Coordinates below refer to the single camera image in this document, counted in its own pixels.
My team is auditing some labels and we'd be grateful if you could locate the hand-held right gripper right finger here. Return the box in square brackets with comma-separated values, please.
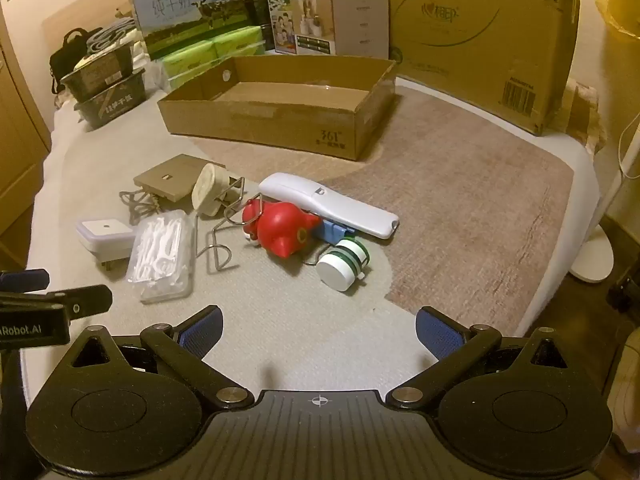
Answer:
[387, 306, 569, 409]

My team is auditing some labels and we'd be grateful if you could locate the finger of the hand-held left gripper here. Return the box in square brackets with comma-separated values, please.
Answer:
[0, 285, 113, 319]
[0, 269, 51, 293]

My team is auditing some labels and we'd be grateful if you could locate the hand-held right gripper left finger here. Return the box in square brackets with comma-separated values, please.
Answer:
[72, 305, 248, 408]

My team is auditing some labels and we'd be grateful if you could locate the white square charger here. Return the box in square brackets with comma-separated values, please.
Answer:
[76, 216, 137, 272]

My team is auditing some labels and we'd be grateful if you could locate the clear floss picks box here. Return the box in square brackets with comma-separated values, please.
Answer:
[125, 210, 195, 303]

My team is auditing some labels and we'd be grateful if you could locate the white green tape roll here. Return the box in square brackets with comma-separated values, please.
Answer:
[316, 239, 371, 293]

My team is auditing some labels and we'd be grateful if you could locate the red toy figure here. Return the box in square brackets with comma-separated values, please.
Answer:
[241, 197, 323, 261]

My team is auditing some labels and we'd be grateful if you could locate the white round plug adapter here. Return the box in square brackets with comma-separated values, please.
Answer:
[192, 164, 230, 218]

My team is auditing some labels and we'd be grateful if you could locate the blue clip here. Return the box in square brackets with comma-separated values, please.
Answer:
[302, 222, 357, 267]

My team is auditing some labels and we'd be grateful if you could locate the tan box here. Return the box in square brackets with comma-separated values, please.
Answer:
[133, 154, 227, 204]

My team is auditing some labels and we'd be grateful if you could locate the white remote control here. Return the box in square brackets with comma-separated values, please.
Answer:
[258, 172, 401, 240]

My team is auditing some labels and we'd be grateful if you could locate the shallow cardboard box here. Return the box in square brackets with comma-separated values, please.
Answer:
[157, 55, 397, 161]

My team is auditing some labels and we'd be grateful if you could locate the brown patterned bed mat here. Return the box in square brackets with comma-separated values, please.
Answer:
[192, 80, 576, 338]

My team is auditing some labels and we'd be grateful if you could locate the wooden cabinet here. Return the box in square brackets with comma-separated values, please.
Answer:
[0, 35, 53, 271]

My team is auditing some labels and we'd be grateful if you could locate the white fan stand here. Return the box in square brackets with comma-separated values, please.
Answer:
[570, 125, 640, 283]

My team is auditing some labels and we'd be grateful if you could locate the dark round tin can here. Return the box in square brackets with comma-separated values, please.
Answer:
[74, 67, 147, 131]

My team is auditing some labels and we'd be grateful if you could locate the black bag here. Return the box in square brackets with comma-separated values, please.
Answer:
[49, 28, 103, 95]

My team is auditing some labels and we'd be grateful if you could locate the striped patterned cloth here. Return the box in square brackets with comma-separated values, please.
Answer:
[87, 17, 138, 54]

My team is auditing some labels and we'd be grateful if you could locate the green tissue packs bundle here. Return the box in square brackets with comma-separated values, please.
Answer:
[160, 25, 266, 95]

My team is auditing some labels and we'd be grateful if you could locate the large brown cardboard box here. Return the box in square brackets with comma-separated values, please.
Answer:
[356, 0, 597, 137]

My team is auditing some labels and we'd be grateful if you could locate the light blue cow milk carton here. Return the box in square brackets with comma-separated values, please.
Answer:
[129, 0, 246, 61]

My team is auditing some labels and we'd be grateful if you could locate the white product box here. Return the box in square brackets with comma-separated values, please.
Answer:
[292, 0, 390, 60]

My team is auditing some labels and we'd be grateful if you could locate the black jar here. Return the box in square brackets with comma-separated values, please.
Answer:
[242, 0, 269, 28]

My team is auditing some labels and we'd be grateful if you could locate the white cable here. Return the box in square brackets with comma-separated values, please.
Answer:
[617, 125, 640, 179]

